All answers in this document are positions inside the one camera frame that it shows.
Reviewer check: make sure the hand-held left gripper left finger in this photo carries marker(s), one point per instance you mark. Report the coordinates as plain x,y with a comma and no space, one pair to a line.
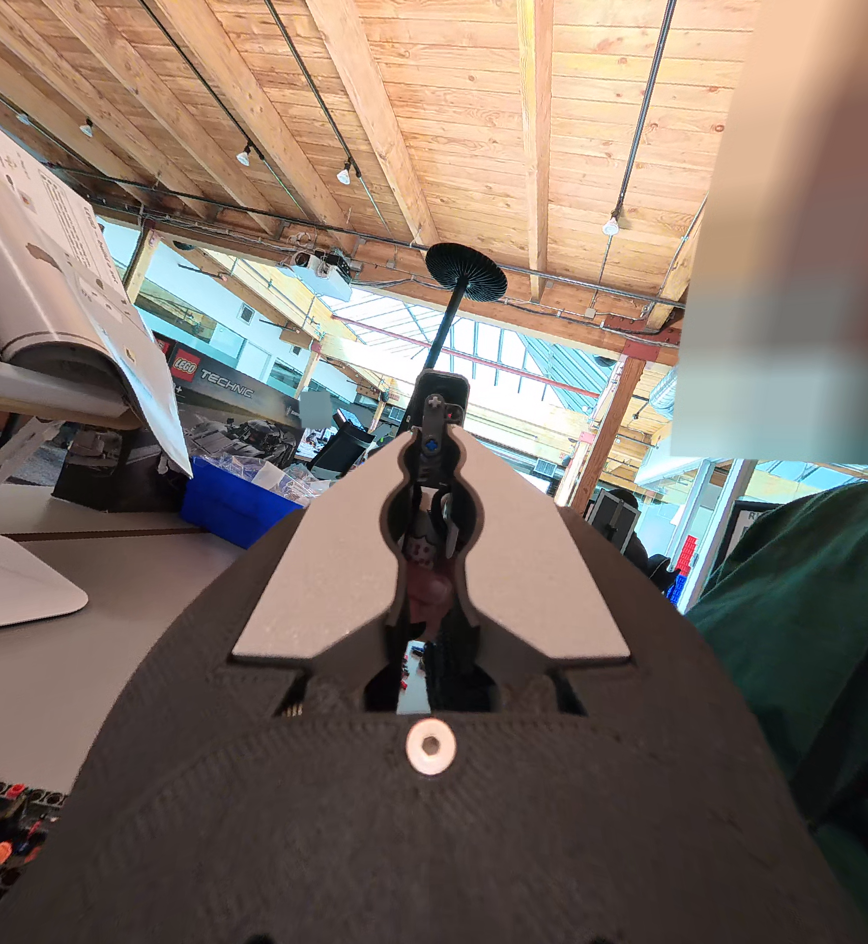
316,582

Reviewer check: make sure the lego instruction booklet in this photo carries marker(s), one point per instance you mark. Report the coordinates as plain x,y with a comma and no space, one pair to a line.
50,295

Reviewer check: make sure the black lego set box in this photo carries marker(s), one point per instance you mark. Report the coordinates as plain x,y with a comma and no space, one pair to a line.
242,413

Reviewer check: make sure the person's green shirt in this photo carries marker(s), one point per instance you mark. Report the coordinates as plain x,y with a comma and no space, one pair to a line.
810,627

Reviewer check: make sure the black pole with ribbed disc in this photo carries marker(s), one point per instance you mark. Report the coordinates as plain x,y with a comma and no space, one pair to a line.
467,269

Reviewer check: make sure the clear plastic bags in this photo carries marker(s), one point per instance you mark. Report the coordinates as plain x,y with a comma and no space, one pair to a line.
272,472

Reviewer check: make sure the black lego pin connector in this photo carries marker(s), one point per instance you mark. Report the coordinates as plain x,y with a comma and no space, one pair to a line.
432,435

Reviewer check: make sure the white book stand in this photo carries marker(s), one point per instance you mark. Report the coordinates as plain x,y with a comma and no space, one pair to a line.
6,582

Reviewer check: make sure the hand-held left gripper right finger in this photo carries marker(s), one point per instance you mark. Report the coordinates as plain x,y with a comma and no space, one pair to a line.
544,582

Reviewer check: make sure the small blue bin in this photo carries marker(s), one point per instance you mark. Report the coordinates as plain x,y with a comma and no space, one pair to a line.
235,505

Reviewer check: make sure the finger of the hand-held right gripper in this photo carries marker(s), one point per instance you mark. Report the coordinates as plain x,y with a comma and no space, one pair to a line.
423,535

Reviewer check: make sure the white ceiling projector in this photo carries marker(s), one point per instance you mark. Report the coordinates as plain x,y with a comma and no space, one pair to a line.
323,271

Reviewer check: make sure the person's right hand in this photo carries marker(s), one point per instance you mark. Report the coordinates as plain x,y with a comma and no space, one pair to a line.
426,597

